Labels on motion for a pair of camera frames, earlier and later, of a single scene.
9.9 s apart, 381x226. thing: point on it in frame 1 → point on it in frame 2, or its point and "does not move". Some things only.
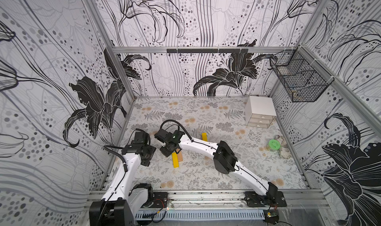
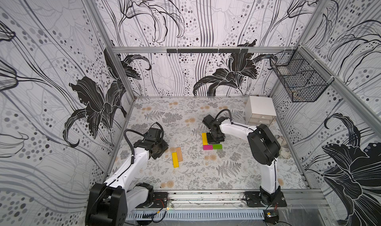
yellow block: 175,160 does not move
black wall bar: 207,50 does not move
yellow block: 204,137 does not move
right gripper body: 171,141 → 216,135
